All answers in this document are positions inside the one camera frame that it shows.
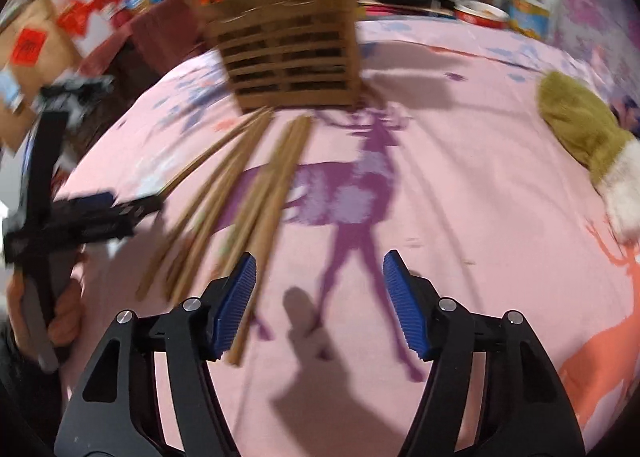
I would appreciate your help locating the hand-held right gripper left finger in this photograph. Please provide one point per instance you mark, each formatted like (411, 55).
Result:
(235, 307)

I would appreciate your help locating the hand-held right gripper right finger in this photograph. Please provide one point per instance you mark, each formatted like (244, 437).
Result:
(405, 307)

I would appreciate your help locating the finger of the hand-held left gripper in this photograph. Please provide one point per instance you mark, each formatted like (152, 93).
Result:
(100, 204)
(95, 229)

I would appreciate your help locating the bunch of wooden chopsticks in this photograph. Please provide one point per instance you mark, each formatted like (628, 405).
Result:
(260, 197)

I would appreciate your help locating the wooden chopstick holder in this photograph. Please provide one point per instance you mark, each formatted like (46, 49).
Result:
(295, 37)

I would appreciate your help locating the person's left hand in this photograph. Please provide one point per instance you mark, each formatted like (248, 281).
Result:
(67, 312)

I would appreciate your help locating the cardboard box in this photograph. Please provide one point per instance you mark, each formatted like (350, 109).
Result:
(47, 77)

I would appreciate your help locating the pink deer printed blanket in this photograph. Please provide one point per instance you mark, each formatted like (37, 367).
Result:
(450, 187)

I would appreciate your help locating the maroon cloth covered table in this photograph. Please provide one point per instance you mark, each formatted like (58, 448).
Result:
(160, 29)

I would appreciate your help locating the green plush mitten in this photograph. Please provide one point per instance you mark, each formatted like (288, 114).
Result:
(580, 132)

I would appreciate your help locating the red white bowl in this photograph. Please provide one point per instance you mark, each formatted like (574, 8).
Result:
(480, 14)

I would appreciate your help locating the floral plastic sheet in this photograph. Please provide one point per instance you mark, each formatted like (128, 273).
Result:
(587, 7)

